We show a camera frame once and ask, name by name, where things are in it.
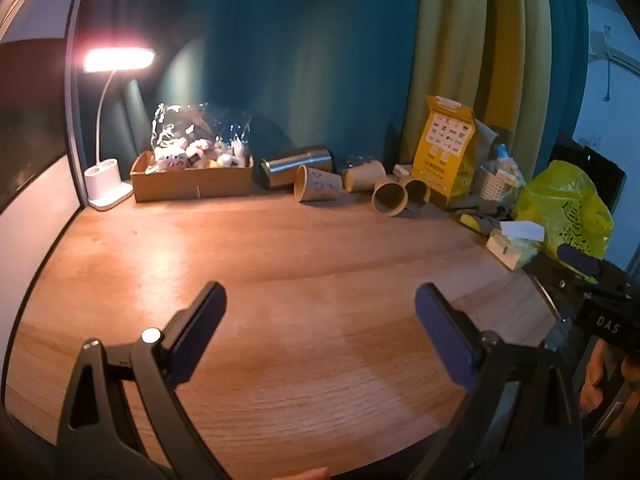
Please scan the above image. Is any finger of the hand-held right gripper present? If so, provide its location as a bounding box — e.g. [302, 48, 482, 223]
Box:
[556, 243, 602, 274]

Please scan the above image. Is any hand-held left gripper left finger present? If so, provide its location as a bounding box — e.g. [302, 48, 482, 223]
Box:
[56, 281, 232, 480]

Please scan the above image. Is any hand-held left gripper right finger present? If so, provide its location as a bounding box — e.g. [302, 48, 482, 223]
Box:
[414, 282, 586, 480]

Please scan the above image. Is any plain paper cup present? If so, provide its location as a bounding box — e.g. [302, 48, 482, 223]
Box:
[342, 160, 387, 193]
[371, 176, 409, 218]
[403, 177, 432, 212]

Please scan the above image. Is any doodled paper cup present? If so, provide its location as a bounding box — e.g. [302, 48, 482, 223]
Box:
[293, 164, 344, 203]

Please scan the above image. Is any person's right hand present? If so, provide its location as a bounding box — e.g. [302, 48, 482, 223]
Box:
[579, 342, 640, 413]

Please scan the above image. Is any yellow plastic bag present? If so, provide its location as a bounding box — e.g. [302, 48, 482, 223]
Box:
[514, 159, 616, 277]

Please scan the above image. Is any tissue pack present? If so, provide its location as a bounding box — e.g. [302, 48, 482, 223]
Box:
[485, 219, 547, 272]

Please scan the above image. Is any grey cloth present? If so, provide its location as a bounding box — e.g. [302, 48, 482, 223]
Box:
[452, 119, 503, 233]

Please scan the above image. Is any white plastic basket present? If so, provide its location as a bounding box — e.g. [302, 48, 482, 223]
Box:
[479, 164, 517, 202]

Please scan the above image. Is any small bottle with blue cap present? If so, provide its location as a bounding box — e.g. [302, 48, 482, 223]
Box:
[494, 143, 517, 173]

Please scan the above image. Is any cardboard box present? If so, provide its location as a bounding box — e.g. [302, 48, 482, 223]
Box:
[130, 150, 255, 203]

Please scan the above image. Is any yellow printed carton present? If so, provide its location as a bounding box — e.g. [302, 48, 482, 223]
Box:
[411, 95, 477, 207]

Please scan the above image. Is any white desk lamp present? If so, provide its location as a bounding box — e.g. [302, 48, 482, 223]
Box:
[82, 46, 156, 212]

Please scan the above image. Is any steel thermos bottle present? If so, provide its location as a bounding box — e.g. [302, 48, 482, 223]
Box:
[260, 145, 334, 190]

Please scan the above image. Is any clear bag of toys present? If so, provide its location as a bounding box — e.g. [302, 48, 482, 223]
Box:
[150, 102, 253, 171]

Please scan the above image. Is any yellow-green curtain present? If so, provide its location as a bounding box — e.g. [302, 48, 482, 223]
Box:
[402, 0, 553, 171]

